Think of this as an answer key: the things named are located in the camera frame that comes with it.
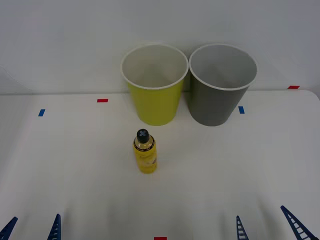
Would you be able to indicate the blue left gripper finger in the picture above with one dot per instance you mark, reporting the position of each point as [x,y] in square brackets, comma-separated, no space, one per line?
[55,230]
[7,228]

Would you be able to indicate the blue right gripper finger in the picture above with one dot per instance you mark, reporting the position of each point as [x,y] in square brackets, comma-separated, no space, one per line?
[241,231]
[298,226]

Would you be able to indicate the yellow bottle with black cap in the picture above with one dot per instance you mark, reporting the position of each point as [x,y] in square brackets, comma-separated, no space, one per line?
[146,157]

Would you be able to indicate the grey plastic bin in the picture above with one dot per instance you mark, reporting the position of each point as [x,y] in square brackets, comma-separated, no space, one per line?
[212,105]

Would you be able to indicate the yellow-green plastic bin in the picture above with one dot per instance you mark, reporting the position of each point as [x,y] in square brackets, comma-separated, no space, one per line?
[156,105]

